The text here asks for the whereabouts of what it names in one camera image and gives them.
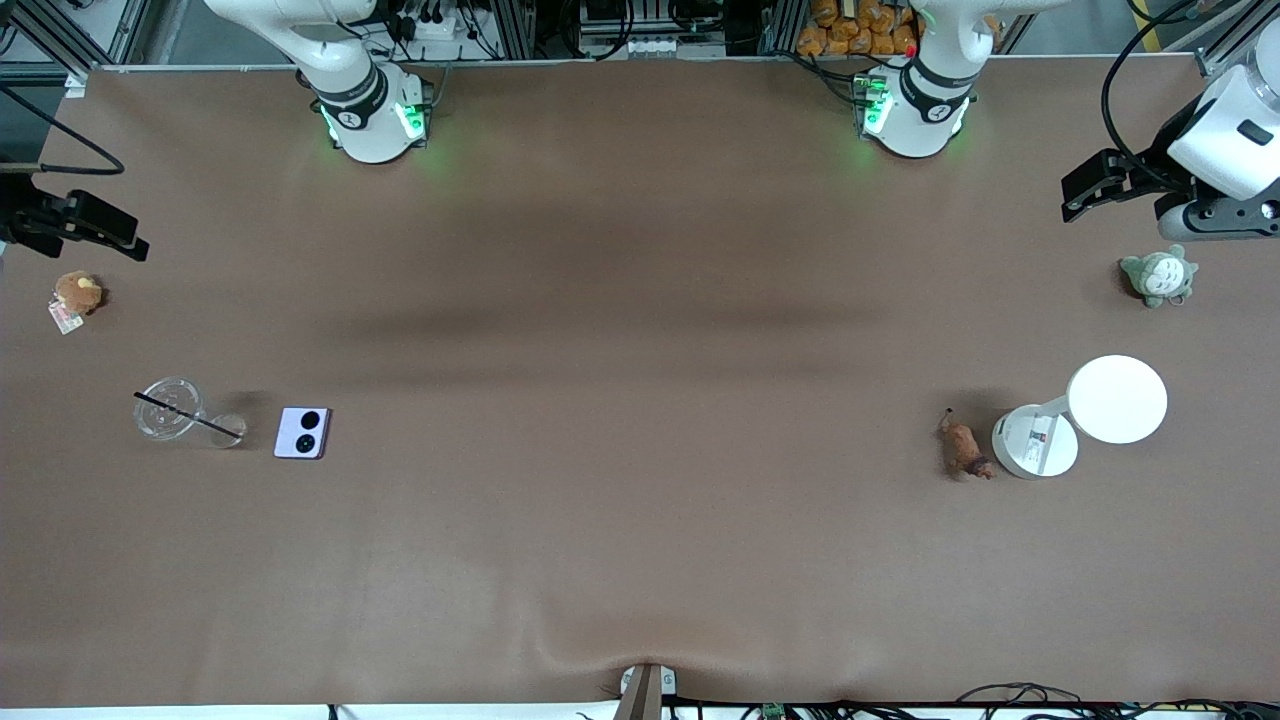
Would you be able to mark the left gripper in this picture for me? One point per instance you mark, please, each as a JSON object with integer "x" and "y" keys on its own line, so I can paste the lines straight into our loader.
{"x": 1146, "y": 178}

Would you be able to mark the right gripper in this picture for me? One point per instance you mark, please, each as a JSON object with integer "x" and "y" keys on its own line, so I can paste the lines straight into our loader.
{"x": 22, "y": 217}

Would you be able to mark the brown lion statue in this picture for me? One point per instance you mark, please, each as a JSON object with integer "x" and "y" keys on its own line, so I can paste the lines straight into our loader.
{"x": 965, "y": 448}

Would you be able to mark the lilac flip phone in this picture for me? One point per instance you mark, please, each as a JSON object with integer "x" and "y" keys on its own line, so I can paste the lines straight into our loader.
{"x": 303, "y": 433}

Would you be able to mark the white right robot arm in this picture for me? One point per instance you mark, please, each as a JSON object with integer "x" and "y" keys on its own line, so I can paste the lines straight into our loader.
{"x": 365, "y": 120}

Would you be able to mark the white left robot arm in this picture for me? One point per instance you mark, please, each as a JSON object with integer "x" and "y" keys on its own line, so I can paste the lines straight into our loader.
{"x": 915, "y": 120}

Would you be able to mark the brown plush toy with tag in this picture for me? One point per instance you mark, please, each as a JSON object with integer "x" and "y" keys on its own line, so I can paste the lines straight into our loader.
{"x": 78, "y": 293}

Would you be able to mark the grey Totoro plush toy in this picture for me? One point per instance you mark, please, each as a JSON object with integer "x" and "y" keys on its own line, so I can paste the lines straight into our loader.
{"x": 1160, "y": 276}

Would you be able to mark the clear plastic lidded cup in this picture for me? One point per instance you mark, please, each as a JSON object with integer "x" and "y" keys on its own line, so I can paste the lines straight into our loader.
{"x": 168, "y": 408}

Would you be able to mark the white desk lamp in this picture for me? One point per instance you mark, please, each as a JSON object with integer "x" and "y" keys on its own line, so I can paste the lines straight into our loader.
{"x": 1115, "y": 400}

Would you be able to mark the black drinking straw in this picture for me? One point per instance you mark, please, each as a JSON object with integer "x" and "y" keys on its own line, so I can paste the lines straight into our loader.
{"x": 190, "y": 417}

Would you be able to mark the white power strip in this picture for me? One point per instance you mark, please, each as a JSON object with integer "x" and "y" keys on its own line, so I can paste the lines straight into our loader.
{"x": 438, "y": 27}

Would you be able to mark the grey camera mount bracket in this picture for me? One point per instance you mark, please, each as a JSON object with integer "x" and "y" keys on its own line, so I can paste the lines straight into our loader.
{"x": 645, "y": 692}

